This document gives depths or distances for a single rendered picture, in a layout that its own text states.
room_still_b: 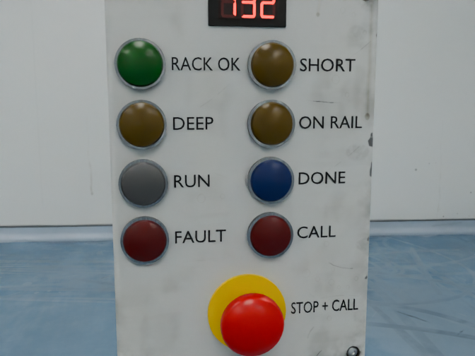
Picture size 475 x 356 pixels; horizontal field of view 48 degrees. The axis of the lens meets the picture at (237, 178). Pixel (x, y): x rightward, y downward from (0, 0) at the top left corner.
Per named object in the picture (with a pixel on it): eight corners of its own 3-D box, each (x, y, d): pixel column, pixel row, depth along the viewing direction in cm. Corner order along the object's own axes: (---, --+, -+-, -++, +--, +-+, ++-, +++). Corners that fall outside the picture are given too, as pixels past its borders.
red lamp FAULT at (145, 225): (167, 263, 33) (167, 220, 33) (122, 265, 33) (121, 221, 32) (167, 259, 34) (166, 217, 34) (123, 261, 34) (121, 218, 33)
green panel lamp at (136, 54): (164, 87, 32) (162, 39, 31) (116, 87, 31) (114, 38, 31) (163, 87, 32) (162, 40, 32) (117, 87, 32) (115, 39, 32)
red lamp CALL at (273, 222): (292, 257, 34) (293, 215, 34) (250, 259, 34) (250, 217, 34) (290, 253, 35) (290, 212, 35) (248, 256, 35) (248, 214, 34)
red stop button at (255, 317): (286, 359, 33) (287, 297, 32) (222, 364, 32) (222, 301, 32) (271, 328, 37) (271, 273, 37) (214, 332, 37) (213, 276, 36)
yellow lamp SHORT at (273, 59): (295, 87, 33) (296, 41, 32) (251, 87, 32) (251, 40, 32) (292, 87, 34) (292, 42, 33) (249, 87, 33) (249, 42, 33)
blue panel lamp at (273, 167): (293, 202, 34) (294, 159, 33) (251, 203, 33) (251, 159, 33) (290, 200, 35) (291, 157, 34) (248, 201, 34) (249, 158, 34)
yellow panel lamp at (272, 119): (294, 145, 33) (295, 101, 33) (251, 146, 33) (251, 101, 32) (291, 145, 34) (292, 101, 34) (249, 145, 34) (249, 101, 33)
